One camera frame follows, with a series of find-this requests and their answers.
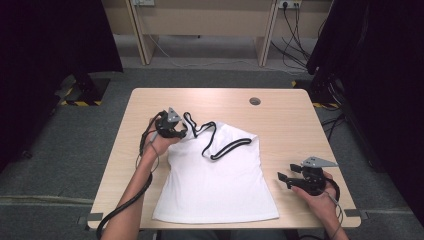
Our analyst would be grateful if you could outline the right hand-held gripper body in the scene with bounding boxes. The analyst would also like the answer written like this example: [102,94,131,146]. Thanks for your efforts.
[293,156,339,196]

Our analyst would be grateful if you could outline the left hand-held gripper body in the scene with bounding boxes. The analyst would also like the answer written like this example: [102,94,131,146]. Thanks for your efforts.
[154,107,183,139]

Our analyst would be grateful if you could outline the white black-trimmed tank top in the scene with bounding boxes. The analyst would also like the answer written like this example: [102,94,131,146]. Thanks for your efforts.
[152,111,281,225]

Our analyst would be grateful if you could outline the person's left hand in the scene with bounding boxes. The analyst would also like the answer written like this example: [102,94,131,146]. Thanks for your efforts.
[143,116,183,158]

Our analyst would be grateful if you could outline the person's right hand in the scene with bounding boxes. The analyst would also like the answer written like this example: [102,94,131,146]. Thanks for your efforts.
[291,171,340,221]

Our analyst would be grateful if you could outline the black stand base striped tape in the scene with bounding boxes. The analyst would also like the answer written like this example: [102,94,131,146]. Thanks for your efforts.
[291,74,342,110]
[59,71,111,107]

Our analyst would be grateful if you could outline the black curtain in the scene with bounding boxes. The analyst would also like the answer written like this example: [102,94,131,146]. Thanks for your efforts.
[305,0,424,228]
[0,0,124,172]

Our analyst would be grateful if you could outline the white power strip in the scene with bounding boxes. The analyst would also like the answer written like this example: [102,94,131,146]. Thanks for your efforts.
[279,0,303,9]

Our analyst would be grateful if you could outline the thin grey gripper cable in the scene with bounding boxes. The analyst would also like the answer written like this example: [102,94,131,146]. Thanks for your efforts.
[135,131,161,174]
[324,191,344,231]

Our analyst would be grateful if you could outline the grey table corner bracket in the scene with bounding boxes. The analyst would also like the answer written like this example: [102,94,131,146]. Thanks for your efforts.
[78,212,104,226]
[344,208,369,221]

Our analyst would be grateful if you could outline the black floor cable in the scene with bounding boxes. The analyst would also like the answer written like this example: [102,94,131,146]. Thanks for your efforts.
[321,113,346,142]

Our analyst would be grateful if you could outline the white floor cable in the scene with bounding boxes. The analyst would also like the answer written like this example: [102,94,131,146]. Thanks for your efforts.
[146,33,298,73]

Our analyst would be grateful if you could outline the black power cable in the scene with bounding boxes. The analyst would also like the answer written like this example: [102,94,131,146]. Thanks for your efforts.
[269,39,309,69]
[281,3,312,71]

